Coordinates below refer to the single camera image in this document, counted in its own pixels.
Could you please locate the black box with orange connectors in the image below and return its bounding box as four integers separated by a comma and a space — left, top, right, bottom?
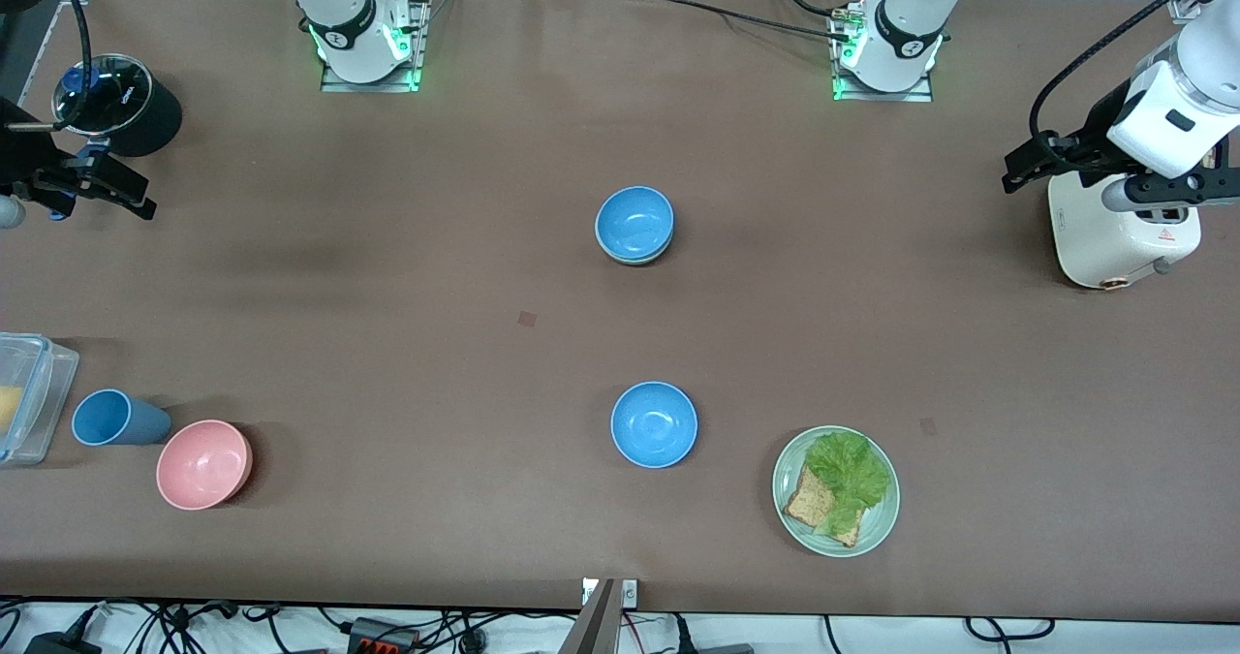
347, 617, 419, 654

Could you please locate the blue cup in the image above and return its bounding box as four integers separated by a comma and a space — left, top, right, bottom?
71, 389, 173, 448

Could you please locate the white toaster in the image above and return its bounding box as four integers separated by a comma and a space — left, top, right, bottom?
1048, 171, 1203, 292

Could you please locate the blue bowl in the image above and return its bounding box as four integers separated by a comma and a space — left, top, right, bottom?
595, 186, 675, 260
610, 381, 698, 469

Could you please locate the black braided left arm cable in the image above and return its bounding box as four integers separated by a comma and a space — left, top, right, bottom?
1029, 0, 1204, 156

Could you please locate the green plate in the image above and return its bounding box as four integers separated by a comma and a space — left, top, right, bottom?
772, 425, 901, 558

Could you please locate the black power adapter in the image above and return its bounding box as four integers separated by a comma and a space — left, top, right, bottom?
24, 633, 103, 654

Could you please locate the green bowl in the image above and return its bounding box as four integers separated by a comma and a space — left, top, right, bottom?
599, 235, 675, 267

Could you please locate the green lettuce leaf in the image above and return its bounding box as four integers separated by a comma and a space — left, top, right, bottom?
806, 430, 891, 539

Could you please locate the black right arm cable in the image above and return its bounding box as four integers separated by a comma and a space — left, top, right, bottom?
48, 0, 94, 134

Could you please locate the black pot with blue handle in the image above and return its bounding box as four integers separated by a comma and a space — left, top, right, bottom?
48, 53, 183, 221

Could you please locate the grey metal camera pole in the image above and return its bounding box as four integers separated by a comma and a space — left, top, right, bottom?
557, 578, 621, 654

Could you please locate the pink bowl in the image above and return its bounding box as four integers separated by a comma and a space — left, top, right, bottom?
156, 420, 255, 512

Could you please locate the glass lid with blue knob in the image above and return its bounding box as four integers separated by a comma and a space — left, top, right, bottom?
53, 53, 154, 138

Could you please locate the black looped floor cable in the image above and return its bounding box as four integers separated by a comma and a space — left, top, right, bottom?
964, 617, 1057, 641

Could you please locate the clear plastic container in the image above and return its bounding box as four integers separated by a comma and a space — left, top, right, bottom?
0, 332, 80, 468

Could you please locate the white table edge bracket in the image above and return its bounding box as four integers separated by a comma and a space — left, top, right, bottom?
581, 579, 639, 608

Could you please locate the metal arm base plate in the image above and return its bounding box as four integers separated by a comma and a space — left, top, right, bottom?
320, 0, 428, 94
831, 0, 936, 104

